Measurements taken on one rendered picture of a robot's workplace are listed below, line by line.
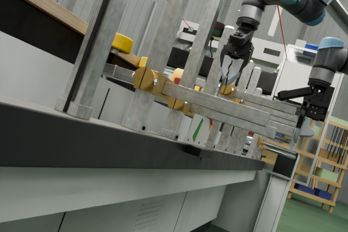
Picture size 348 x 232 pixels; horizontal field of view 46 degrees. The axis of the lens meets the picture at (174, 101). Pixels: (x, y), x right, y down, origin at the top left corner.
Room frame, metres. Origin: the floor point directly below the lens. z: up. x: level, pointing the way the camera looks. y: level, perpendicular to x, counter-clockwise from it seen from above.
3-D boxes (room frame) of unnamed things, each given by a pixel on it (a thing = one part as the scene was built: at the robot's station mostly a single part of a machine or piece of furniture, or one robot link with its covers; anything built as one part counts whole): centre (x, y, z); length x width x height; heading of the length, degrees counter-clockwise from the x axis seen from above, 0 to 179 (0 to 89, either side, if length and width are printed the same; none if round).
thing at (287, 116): (1.90, -0.31, 0.95); 0.50 x 0.04 x 0.04; 70
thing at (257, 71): (2.11, -0.36, 0.93); 0.04 x 0.04 x 0.48; 70
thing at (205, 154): (1.31, -0.14, 0.68); 0.22 x 0.05 x 0.05; 160
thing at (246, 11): (1.27, -0.14, 1.14); 0.08 x 0.08 x 0.05
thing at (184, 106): (1.19, -0.03, 0.81); 0.14 x 0.06 x 0.05; 160
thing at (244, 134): (2.34, -0.44, 0.87); 0.04 x 0.04 x 0.48; 70
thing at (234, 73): (1.26, -0.16, 0.96); 0.06 x 0.03 x 0.09; 160
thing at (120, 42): (1.02, 0.18, 0.85); 0.08 x 0.08 x 0.11
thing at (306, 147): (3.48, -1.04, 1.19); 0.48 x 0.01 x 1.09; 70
